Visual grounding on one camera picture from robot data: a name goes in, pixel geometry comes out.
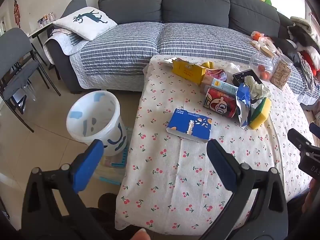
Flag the glass jar with bamboo lid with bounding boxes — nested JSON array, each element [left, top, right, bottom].
[[249, 42, 279, 82]]

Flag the small snack wrapper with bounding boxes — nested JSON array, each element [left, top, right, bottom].
[[160, 57, 180, 65]]

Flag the red cartoon can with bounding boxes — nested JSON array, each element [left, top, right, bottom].
[[203, 87, 238, 118]]

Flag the yellow snack package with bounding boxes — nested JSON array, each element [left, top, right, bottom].
[[172, 58, 207, 85]]

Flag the yellow green sponge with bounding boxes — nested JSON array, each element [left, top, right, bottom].
[[249, 97, 272, 130]]

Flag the white plastic bucket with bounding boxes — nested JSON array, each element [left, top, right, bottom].
[[66, 90, 128, 157]]

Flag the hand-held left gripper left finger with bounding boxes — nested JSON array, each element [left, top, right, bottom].
[[21, 139, 113, 240]]

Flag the pile of clothes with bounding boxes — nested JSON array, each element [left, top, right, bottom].
[[286, 16, 320, 105]]

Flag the white deer print pillow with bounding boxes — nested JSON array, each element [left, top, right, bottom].
[[52, 7, 118, 42]]

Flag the orange white packet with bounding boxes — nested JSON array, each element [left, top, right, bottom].
[[251, 31, 265, 42]]

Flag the red wall ornament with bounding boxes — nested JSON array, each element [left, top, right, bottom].
[[13, 0, 22, 24]]

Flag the cherry print tablecloth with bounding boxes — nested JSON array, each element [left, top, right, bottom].
[[114, 55, 317, 235]]

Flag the dark grey sofa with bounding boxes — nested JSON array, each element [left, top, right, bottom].
[[46, 0, 320, 93]]

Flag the blue foil wrapper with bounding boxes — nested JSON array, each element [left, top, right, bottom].
[[236, 83, 253, 128]]

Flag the white side table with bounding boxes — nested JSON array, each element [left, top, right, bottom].
[[27, 20, 60, 67]]

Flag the set of small glass jars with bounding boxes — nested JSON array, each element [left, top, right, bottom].
[[37, 12, 55, 27]]

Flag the white blue small box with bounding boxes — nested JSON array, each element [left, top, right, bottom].
[[200, 75, 239, 95]]

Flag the grey chair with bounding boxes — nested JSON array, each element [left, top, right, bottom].
[[0, 27, 62, 133]]

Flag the white crumpled tissue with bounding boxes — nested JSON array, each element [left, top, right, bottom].
[[224, 62, 242, 75]]

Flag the blue carton box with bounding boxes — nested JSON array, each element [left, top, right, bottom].
[[166, 108, 213, 144]]

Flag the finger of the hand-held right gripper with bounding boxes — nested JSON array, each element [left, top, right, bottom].
[[309, 122, 320, 137], [287, 128, 313, 153]]

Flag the pale crumpled paper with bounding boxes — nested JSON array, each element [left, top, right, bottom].
[[244, 75, 272, 100]]

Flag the clear bin with teal trim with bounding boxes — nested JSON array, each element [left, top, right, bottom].
[[99, 126, 133, 185]]

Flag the black plastic tray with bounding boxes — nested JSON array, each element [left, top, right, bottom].
[[232, 69, 263, 90]]

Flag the grey striped quilt cover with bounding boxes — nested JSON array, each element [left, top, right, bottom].
[[44, 21, 320, 105]]

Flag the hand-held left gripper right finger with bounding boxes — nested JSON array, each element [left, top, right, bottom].
[[200, 139, 289, 240]]

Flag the clear jar of seeds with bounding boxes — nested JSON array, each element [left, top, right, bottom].
[[269, 54, 293, 89]]

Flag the person's left hand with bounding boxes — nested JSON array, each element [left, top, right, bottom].
[[132, 228, 152, 240]]

